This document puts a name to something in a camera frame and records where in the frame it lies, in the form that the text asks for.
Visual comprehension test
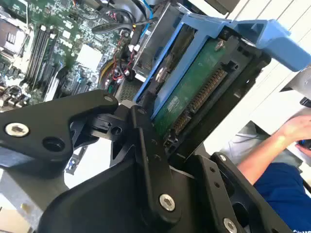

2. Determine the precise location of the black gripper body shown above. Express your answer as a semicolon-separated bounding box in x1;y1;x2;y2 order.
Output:
37;159;214;233

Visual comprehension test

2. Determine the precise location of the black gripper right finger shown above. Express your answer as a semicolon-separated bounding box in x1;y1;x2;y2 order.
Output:
186;152;292;233

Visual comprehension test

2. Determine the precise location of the light blue disk wire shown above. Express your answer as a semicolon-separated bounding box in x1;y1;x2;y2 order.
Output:
141;0;159;37

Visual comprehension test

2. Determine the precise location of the hard disk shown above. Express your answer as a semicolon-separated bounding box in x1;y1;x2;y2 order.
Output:
133;13;311;158

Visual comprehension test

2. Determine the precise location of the person's bare hand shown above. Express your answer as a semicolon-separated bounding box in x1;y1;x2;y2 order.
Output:
279;115;311;157

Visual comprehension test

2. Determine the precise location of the black disk power wire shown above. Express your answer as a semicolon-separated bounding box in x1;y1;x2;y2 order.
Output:
91;20;158;35

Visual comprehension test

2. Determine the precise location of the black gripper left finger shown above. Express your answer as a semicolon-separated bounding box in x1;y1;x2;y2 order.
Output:
0;89;182;224

